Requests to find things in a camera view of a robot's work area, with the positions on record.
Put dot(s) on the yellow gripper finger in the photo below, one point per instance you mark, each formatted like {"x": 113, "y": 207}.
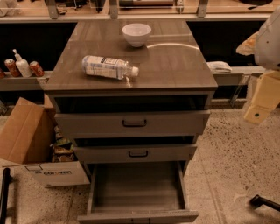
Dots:
{"x": 265, "y": 99}

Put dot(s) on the clear plastic water bottle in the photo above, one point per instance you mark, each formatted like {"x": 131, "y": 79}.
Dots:
{"x": 108, "y": 67}

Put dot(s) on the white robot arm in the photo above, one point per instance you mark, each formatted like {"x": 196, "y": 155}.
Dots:
{"x": 265, "y": 46}

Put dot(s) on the grey top drawer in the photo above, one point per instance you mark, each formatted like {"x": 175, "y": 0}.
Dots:
{"x": 143, "y": 124}

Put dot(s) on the grey middle drawer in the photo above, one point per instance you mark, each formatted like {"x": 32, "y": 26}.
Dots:
{"x": 135, "y": 153}

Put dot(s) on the grey drawer cabinet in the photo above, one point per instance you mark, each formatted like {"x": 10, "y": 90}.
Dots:
{"x": 173, "y": 76}

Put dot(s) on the grey open bottom drawer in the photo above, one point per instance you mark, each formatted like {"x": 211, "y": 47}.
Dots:
{"x": 138, "y": 193}

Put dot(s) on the white pump bottle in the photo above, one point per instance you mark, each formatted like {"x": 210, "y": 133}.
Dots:
{"x": 22, "y": 65}

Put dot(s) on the folded white cloth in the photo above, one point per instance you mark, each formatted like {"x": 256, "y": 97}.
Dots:
{"x": 219, "y": 67}

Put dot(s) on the white ceramic bowl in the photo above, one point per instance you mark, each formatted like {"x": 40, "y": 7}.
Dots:
{"x": 136, "y": 34}

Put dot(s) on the snack bags in box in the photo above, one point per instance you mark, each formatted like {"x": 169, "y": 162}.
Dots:
{"x": 62, "y": 148}

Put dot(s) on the red soda can right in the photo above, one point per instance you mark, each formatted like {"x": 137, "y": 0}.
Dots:
{"x": 37, "y": 69}

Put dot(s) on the red soda can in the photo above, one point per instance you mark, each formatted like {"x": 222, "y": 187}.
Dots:
{"x": 11, "y": 65}
{"x": 37, "y": 69}

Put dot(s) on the open cardboard box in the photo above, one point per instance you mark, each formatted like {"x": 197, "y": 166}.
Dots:
{"x": 26, "y": 140}

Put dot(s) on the red soda can left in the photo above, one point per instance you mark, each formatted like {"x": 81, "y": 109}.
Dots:
{"x": 11, "y": 65}

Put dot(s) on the grey low shelf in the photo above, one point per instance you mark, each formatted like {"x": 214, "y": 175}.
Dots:
{"x": 10, "y": 83}

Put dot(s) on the black bar at left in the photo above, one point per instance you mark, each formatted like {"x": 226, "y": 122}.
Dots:
{"x": 4, "y": 194}

